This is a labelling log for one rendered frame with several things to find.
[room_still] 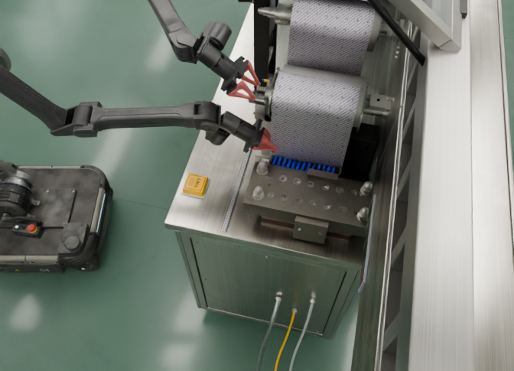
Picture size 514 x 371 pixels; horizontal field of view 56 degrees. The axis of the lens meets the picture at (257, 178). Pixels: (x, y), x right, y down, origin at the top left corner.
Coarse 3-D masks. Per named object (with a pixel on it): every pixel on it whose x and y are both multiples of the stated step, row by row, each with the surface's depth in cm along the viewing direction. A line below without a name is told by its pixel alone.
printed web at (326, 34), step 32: (320, 0) 141; (352, 0) 141; (320, 32) 142; (352, 32) 140; (320, 64) 153; (352, 64) 150; (288, 96) 135; (320, 96) 134; (352, 96) 133; (320, 128) 140
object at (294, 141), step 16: (272, 128) 146; (288, 128) 144; (304, 128) 142; (288, 144) 150; (304, 144) 148; (320, 144) 146; (336, 144) 145; (288, 160) 157; (304, 160) 155; (320, 160) 153; (336, 160) 151
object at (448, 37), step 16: (368, 0) 86; (400, 0) 87; (416, 0) 87; (448, 0) 99; (384, 16) 88; (416, 16) 89; (432, 16) 89; (448, 16) 96; (400, 32) 90; (432, 32) 90; (448, 32) 91; (416, 48) 93; (448, 48) 92
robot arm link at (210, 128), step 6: (216, 108) 148; (216, 114) 147; (216, 120) 146; (204, 126) 143; (210, 126) 143; (216, 126) 144; (210, 132) 149; (216, 132) 150; (228, 132) 152; (210, 138) 153; (216, 138) 152; (222, 138) 152; (216, 144) 154
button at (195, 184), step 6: (192, 174) 165; (198, 174) 165; (186, 180) 164; (192, 180) 164; (198, 180) 164; (204, 180) 164; (186, 186) 162; (192, 186) 162; (198, 186) 162; (204, 186) 163; (186, 192) 163; (192, 192) 162; (198, 192) 161
